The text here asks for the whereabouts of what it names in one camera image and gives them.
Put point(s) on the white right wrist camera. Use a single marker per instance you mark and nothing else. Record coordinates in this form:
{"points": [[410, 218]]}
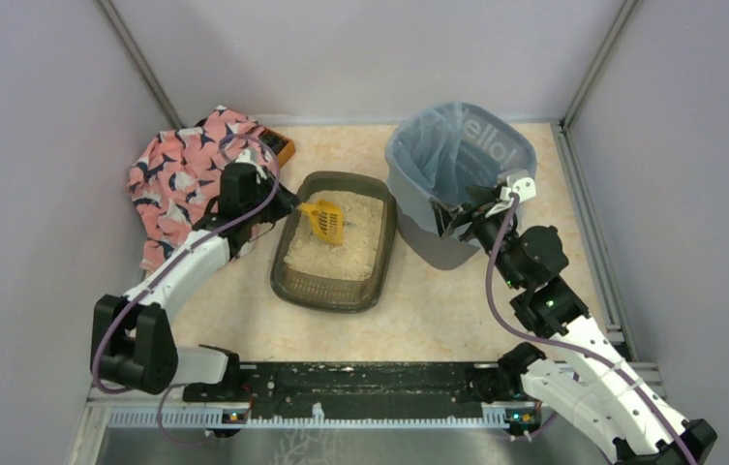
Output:
{"points": [[515, 185]]}

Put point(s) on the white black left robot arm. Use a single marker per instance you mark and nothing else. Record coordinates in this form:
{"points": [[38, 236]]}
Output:
{"points": [[133, 347]]}

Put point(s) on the orange box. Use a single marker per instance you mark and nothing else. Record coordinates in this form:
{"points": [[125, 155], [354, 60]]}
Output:
{"points": [[283, 147]]}

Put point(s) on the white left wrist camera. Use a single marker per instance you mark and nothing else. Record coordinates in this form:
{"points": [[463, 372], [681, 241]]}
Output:
{"points": [[250, 158]]}

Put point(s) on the grey ribbed trash bin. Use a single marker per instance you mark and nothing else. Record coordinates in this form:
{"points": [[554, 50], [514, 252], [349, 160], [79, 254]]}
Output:
{"points": [[444, 254]]}

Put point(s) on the yellow litter scoop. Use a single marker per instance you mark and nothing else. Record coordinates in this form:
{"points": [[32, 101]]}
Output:
{"points": [[326, 220]]}

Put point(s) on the light blue bin liner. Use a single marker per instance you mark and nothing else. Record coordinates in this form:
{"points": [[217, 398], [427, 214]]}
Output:
{"points": [[435, 155]]}

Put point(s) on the beige cat litter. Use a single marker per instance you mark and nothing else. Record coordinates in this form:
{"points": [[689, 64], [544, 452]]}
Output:
{"points": [[354, 260]]}

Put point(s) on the dark translucent litter box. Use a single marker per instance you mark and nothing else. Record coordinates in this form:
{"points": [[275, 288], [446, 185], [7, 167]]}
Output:
{"points": [[335, 295]]}

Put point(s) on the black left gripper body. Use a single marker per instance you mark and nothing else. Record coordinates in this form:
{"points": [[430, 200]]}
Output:
{"points": [[280, 201]]}

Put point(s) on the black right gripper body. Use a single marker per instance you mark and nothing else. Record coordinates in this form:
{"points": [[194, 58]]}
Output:
{"points": [[464, 216]]}

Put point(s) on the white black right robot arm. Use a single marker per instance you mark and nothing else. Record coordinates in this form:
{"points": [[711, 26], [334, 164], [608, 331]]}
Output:
{"points": [[564, 359]]}

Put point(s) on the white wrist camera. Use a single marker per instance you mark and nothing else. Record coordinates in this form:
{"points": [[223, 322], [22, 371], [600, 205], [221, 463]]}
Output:
{"points": [[515, 185], [250, 158]]}

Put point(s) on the pink patterned cloth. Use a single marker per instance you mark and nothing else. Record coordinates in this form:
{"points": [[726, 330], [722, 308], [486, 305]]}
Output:
{"points": [[178, 174]]}

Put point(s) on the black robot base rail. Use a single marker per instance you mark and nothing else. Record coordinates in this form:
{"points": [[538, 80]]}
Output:
{"points": [[371, 395]]}

